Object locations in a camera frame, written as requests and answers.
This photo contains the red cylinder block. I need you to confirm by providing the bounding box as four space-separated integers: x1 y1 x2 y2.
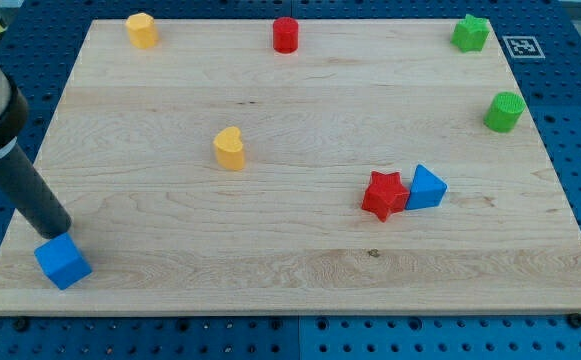
272 17 299 54

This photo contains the green star block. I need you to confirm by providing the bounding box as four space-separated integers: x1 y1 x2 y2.
451 14 490 52

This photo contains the blue cube block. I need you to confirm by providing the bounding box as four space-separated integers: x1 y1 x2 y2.
34 233 92 290

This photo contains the white fiducial marker tag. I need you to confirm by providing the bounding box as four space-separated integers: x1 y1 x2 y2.
502 35 545 59

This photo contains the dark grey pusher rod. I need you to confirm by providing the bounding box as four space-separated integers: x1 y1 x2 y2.
0 140 72 239

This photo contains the red star block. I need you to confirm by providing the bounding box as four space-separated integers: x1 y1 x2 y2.
361 171 410 222

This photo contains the yellow hexagon block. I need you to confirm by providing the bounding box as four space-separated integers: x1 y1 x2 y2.
125 12 159 49

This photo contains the yellow heart block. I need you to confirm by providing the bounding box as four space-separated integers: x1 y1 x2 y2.
213 126 245 171

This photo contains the green cylinder block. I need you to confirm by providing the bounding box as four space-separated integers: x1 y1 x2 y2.
483 92 526 133

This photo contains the blue triangle block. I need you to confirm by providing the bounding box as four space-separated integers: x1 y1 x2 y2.
405 164 448 210

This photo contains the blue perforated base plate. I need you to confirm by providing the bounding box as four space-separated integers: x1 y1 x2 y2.
0 0 581 359

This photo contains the light wooden board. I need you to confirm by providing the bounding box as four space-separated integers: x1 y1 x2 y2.
0 19 581 317

